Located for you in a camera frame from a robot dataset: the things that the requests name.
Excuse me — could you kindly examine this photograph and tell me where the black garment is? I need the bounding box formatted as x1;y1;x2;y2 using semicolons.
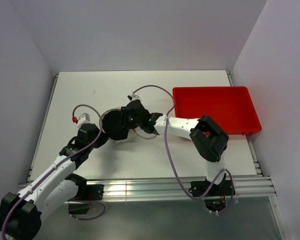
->
102;109;129;141

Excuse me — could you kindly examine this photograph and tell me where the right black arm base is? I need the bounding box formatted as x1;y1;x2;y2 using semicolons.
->
188;180;236;197

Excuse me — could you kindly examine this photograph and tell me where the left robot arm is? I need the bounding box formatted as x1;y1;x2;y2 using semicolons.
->
0;123;108;240

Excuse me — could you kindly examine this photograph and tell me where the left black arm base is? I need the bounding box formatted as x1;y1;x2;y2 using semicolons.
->
67;184;106;216

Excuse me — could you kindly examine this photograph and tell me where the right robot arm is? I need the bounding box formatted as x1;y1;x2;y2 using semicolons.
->
120;100;229;195

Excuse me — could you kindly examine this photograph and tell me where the red plastic bin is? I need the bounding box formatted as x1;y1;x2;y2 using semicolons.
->
172;86;262;136

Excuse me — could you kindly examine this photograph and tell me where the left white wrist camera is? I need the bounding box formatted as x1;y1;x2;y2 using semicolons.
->
72;112;90;128

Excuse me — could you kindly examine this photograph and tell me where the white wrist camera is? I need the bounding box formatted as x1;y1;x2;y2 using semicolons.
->
72;112;90;128
127;93;141;102

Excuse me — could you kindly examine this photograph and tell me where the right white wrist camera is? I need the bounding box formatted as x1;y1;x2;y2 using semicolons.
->
127;93;141;102

